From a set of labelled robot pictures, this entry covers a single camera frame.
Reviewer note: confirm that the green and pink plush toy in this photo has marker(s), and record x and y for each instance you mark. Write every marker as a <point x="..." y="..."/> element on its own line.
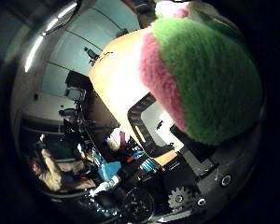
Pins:
<point x="208" y="77"/>

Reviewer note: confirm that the blue striped box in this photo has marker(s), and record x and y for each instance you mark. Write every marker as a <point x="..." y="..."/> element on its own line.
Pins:
<point x="147" y="165"/>

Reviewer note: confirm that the seated person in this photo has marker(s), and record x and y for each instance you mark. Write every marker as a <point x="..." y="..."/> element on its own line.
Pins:
<point x="51" y="174"/>

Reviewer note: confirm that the black equipment box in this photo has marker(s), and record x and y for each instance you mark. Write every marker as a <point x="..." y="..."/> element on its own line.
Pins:
<point x="78" y="81"/>

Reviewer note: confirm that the ceiling light strip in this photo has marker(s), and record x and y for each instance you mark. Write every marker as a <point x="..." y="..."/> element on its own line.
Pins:
<point x="67" y="10"/>
<point x="34" y="53"/>
<point x="51" y="24"/>

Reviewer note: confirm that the camera on tripod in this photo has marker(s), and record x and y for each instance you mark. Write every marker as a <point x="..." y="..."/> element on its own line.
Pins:
<point x="91" y="54"/>

